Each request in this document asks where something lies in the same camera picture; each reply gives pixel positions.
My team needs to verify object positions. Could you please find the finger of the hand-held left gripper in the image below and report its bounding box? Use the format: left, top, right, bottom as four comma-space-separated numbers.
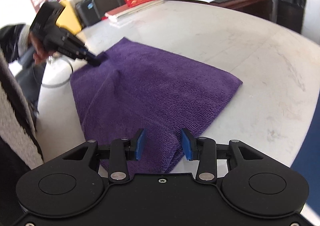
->
66, 35, 100, 61
72, 51, 105, 67

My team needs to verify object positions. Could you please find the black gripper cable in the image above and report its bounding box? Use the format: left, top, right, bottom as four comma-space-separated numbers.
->
41, 55, 75, 89

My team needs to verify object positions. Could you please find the person's fleece-trimmed dark jacket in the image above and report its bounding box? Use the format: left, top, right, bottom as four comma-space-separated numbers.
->
0, 47, 45, 226

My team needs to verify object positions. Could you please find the purple towel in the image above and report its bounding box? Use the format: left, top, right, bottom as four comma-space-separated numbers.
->
70, 37, 243, 174

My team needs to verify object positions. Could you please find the person's left hand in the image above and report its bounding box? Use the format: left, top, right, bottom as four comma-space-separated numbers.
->
28, 31, 57, 66

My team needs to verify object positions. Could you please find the yellow box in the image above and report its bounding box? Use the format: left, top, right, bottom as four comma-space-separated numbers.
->
55, 0, 83, 34

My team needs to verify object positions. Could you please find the dark wooden desk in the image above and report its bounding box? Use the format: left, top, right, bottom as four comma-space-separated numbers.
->
175, 0, 279, 21

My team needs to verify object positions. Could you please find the black printer with blue sticker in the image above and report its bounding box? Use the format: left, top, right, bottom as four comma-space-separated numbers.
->
75, 0, 127, 26

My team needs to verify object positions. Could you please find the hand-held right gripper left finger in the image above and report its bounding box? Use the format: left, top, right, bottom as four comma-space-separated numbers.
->
61, 128, 147, 182

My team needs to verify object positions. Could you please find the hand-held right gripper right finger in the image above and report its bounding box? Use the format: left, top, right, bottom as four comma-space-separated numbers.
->
180, 128, 265, 182

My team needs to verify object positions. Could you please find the blue desk mat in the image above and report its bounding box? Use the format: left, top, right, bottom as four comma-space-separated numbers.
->
290, 113, 320, 226

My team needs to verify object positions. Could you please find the black water dispenser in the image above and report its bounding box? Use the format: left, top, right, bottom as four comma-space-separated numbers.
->
276, 0, 308, 34

